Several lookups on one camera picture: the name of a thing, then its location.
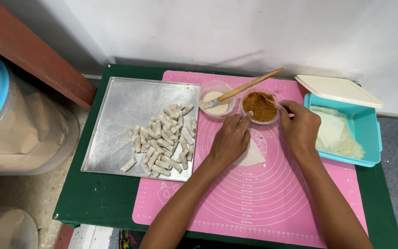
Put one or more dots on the person's left hand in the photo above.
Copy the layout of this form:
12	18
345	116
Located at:
230	141

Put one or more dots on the person's right hand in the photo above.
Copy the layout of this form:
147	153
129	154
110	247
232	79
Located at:
301	131

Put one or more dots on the small wooden spoon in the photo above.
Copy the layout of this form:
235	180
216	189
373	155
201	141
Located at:
266	98

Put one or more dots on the thin pastry wrapper sheet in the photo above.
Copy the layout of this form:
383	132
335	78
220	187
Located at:
254	157

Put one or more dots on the clear bowl with brown filling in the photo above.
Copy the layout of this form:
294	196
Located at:
271	119

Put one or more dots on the stack of pastry wrappers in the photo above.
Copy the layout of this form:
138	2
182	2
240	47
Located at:
333	135

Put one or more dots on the cream plastic lid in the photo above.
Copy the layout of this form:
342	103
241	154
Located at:
337	90

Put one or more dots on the clear bowl with white paste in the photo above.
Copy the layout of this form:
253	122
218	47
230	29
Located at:
207	88

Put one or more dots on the pink silicone baking mat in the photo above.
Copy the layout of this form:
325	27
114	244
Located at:
254	200

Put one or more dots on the turquoise plastic container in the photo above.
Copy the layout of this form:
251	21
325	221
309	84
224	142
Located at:
364	121

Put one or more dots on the pile of rolled pastries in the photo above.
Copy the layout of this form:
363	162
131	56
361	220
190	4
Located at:
161	145

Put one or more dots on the metal baking tray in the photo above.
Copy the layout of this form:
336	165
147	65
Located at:
123	114

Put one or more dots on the black patterned garment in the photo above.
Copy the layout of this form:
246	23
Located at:
130	239

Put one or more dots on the large clear plastic tub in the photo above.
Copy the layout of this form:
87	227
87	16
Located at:
29	138

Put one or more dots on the brown wooden beam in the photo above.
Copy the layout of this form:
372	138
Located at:
29	45

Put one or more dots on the small clear plastic tub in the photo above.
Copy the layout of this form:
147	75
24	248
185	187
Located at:
2	228

